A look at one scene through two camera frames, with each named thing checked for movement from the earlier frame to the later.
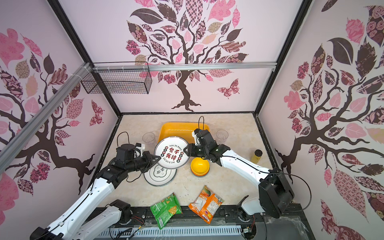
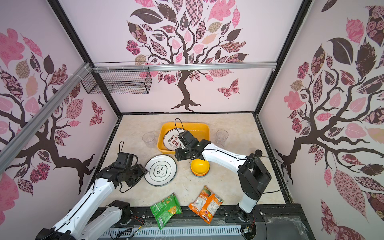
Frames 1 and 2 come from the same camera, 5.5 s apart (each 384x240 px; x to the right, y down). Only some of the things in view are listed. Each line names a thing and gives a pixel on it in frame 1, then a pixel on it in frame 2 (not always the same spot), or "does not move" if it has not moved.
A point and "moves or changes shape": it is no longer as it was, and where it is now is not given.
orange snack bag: (206, 204) does not move
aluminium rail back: (185, 67) does not move
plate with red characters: (171, 150) moves or changes shape
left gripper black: (149, 158) -> (141, 172)
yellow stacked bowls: (199, 167) does not move
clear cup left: (148, 138) does not move
